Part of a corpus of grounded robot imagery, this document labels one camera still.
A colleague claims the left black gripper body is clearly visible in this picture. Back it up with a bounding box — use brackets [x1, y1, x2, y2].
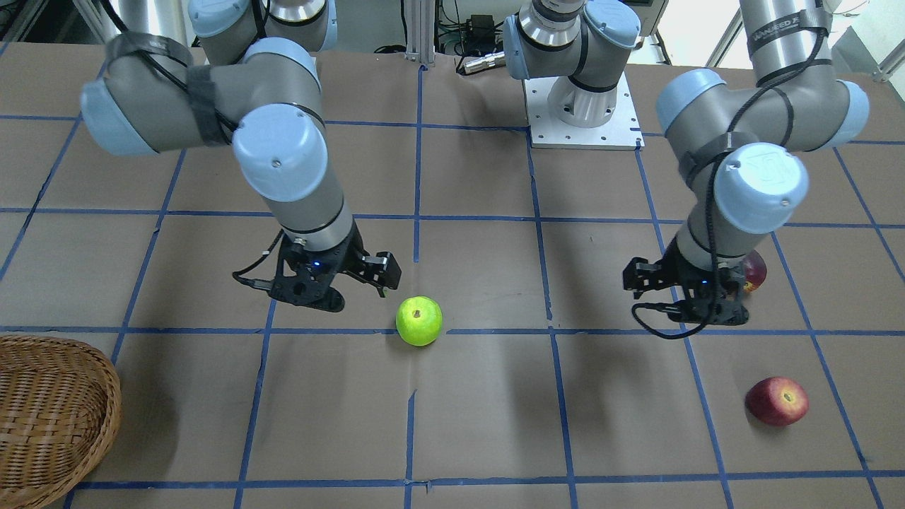
[661, 240, 749, 326]

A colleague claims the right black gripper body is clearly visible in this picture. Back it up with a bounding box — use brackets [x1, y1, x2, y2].
[269, 225, 368, 312]

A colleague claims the red yellow apple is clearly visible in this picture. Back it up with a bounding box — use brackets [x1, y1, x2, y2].
[741, 250, 767, 293]

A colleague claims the dark red apple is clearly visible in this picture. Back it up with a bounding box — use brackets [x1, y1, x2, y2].
[745, 377, 810, 426]

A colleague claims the green apple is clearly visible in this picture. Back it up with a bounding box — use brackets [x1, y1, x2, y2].
[395, 296, 443, 347]

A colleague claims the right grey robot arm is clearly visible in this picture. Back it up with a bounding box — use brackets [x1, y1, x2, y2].
[80, 1, 398, 312]

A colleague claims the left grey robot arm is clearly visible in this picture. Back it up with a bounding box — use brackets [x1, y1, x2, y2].
[502, 1, 870, 332]

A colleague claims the woven wicker basket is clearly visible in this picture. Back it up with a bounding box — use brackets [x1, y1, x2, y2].
[1, 333, 122, 508]

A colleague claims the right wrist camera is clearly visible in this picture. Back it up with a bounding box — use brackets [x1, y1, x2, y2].
[350, 252, 403, 298]

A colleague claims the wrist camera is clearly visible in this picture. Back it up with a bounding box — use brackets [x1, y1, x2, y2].
[350, 252, 403, 298]
[621, 257, 675, 299]

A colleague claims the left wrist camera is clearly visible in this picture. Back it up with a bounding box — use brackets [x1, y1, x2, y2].
[621, 257, 675, 299]

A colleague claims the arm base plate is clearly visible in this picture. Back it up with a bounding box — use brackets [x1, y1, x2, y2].
[522, 74, 644, 151]

